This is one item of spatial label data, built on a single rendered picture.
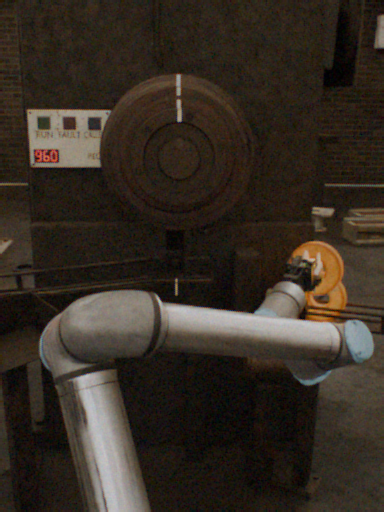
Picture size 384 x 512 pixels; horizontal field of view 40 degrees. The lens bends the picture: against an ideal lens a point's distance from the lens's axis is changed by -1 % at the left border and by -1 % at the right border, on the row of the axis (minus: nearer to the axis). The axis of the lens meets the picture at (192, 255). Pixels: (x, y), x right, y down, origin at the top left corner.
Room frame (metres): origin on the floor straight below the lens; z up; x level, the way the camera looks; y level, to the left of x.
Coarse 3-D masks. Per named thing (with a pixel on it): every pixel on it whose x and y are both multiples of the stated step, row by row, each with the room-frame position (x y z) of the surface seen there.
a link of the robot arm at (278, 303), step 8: (272, 296) 1.20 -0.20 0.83; (280, 296) 1.20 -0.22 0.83; (288, 296) 1.20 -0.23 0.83; (264, 304) 1.18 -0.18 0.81; (272, 304) 1.17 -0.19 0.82; (280, 304) 1.17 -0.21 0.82; (288, 304) 1.18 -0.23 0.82; (296, 304) 1.20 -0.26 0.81; (256, 312) 1.17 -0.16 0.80; (264, 312) 1.14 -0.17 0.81; (272, 312) 1.14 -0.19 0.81; (280, 312) 1.15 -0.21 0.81; (288, 312) 1.16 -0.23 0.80; (296, 312) 1.18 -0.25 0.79
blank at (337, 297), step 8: (336, 288) 1.48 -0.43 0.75; (344, 288) 1.50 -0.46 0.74; (336, 296) 1.48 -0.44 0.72; (344, 296) 1.48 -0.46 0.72; (312, 304) 1.52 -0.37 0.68; (328, 304) 1.50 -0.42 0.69; (336, 304) 1.48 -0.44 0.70; (344, 304) 1.48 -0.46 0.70; (320, 312) 1.51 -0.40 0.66; (328, 312) 1.49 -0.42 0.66; (336, 312) 1.48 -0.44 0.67; (320, 320) 1.51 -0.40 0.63
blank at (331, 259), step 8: (304, 248) 1.44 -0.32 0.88; (312, 248) 1.43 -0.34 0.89; (320, 248) 1.42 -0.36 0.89; (328, 248) 1.41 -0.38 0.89; (312, 256) 1.43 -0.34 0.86; (320, 256) 1.42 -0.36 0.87; (328, 256) 1.41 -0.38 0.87; (336, 256) 1.40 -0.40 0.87; (328, 264) 1.40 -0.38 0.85; (336, 264) 1.39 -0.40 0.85; (328, 272) 1.40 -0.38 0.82; (336, 272) 1.39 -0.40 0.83; (328, 280) 1.40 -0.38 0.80; (336, 280) 1.39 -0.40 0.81; (320, 288) 1.41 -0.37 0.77; (328, 288) 1.40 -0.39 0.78
